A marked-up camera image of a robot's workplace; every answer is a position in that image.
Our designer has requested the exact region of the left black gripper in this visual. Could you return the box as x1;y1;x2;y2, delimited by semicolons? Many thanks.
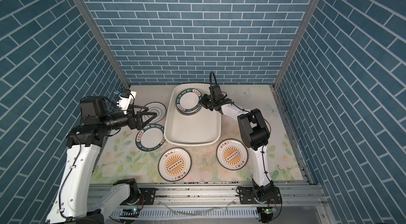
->
99;104;156;133

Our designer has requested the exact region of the green red ring plate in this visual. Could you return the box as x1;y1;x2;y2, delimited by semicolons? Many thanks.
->
177;107;201;116

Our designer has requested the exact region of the green lettered rim plate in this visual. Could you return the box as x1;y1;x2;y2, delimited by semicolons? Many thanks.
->
135;124;166;152
175;88;202;112

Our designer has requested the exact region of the orange sunburst plate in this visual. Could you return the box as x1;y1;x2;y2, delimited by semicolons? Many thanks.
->
158;148;192;182
216;139;248;171

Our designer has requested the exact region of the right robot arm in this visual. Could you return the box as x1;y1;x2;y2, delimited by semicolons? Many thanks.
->
200;84;277;202

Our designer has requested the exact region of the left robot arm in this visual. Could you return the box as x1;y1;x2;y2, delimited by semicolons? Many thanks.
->
45;96;157;224

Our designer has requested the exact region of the white plastic bin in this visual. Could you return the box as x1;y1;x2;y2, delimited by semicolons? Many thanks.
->
164;83;221;147

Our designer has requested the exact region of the white plate thin dark rim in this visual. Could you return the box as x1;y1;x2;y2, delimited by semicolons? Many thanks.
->
145;102;167;124

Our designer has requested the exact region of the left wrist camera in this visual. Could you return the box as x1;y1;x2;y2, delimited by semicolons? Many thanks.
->
116;89;136;114

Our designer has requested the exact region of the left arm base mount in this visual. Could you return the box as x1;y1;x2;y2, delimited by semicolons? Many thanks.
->
120;188;156;208

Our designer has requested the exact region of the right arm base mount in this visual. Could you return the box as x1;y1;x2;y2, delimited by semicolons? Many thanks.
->
236;185;282;205

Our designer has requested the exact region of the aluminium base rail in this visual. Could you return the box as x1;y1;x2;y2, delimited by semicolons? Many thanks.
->
107;182;335;224

